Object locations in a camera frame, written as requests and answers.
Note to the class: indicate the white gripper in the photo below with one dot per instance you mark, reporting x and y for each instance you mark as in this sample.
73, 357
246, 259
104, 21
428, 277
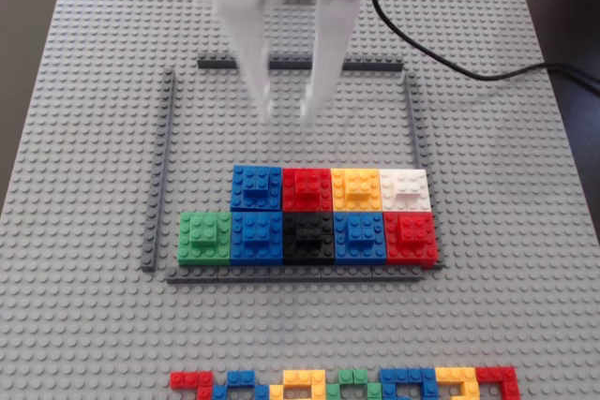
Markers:
244, 30

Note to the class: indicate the blue brick cube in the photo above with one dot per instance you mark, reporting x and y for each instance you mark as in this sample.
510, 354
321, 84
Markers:
359, 238
256, 188
256, 238

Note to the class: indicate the red brick cube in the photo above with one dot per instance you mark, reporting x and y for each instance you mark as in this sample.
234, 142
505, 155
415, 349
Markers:
411, 237
307, 189

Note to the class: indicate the yellow brick cube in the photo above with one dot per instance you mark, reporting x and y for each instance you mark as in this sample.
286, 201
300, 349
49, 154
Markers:
356, 189

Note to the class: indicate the white brick cube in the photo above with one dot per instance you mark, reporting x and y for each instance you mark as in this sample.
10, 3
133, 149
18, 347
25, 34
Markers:
405, 190

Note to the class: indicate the black brick cube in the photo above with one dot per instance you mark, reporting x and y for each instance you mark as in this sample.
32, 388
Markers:
308, 238

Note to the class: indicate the green brick cube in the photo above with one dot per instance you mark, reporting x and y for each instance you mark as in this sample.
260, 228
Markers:
204, 238

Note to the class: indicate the grey studded baseplate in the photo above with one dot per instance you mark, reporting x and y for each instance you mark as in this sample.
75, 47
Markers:
94, 137

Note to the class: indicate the yellow flat brick letter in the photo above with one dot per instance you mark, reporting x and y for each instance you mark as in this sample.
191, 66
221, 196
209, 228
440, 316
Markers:
454, 375
302, 379

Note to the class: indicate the green flat brick letter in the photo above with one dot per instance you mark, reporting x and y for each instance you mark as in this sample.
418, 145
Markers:
351, 376

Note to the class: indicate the blue flat brick letter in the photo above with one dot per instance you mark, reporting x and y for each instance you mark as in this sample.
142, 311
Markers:
405, 376
240, 379

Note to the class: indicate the red flat brick letter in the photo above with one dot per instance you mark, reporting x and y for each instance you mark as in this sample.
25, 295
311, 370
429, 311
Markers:
499, 374
190, 380

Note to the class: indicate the dark grey brick wall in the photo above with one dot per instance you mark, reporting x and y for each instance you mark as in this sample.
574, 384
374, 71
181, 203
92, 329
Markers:
290, 274
159, 170
215, 63

